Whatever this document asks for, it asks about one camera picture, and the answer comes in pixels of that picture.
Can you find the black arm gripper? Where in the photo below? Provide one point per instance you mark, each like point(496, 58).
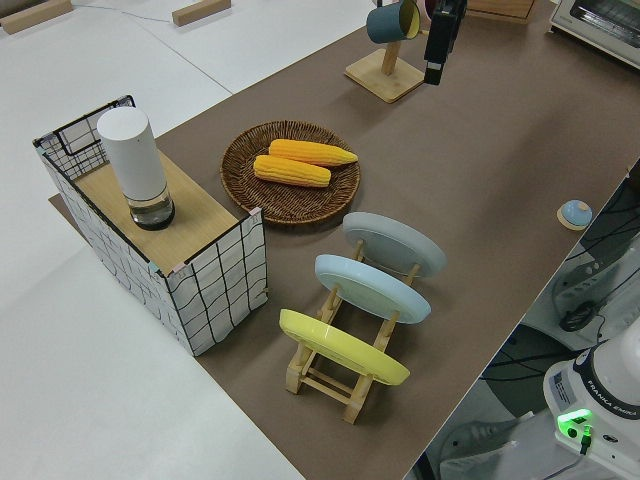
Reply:
point(457, 7)

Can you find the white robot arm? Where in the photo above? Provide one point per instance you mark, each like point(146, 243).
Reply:
point(600, 380)

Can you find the light wooden drawer cabinet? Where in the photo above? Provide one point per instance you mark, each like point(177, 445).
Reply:
point(500, 10)

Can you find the teal mug yellow inside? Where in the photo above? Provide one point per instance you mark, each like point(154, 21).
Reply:
point(385, 22)

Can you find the wooden mug tree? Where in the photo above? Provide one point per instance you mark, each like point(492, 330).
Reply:
point(385, 82)

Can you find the brown table mat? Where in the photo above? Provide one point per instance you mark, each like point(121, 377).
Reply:
point(450, 150)

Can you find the white toaster oven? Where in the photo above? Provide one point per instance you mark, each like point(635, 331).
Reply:
point(600, 25)

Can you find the yellow corn cob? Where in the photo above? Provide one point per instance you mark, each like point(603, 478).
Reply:
point(310, 151)
point(290, 171)

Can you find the grey plate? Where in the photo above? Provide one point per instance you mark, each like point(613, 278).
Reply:
point(395, 240)

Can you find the blue wooden desk bell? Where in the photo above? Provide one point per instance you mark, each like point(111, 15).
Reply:
point(575, 212)

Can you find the brown wicker basket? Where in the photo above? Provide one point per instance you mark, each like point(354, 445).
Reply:
point(280, 202)

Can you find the light wooden block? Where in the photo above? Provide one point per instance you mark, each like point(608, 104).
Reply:
point(200, 12)
point(30, 17)

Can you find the light blue plate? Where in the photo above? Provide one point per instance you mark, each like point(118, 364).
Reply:
point(370, 290)

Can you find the grey power strip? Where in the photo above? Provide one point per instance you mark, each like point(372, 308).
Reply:
point(585, 280)

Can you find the black power adapter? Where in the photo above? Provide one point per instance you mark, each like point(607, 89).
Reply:
point(577, 317)

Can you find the yellow plate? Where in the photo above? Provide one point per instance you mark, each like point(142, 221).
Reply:
point(340, 350)

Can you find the white cylindrical dispenser clear base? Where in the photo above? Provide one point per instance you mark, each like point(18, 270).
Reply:
point(132, 160)

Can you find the wooden plate rack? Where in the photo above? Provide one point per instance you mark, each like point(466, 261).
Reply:
point(325, 387)

